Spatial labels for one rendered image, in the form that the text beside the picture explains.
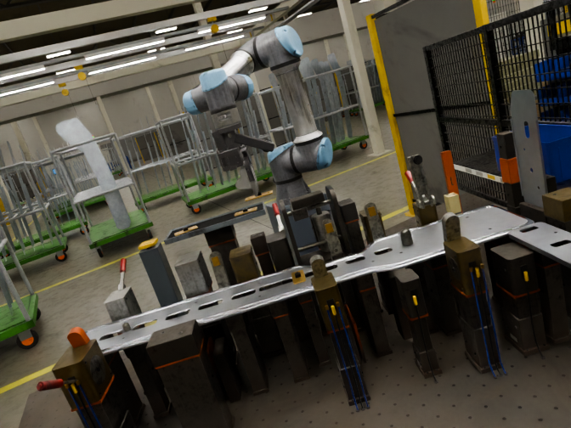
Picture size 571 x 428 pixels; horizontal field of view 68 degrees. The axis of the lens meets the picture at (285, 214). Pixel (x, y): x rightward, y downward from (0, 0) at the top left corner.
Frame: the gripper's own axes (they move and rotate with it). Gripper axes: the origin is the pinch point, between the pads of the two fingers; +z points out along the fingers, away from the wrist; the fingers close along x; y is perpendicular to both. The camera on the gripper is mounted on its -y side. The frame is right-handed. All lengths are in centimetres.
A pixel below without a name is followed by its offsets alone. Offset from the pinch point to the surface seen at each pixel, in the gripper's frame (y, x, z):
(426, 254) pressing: -40, 14, 28
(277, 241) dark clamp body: -0.1, -10.0, 19.9
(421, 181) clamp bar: -51, -12, 15
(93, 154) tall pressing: 277, -557, -31
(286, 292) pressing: -0.1, 13.3, 27.6
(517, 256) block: -58, 26, 30
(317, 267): -10.4, 20.5, 19.8
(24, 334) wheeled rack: 271, -241, 110
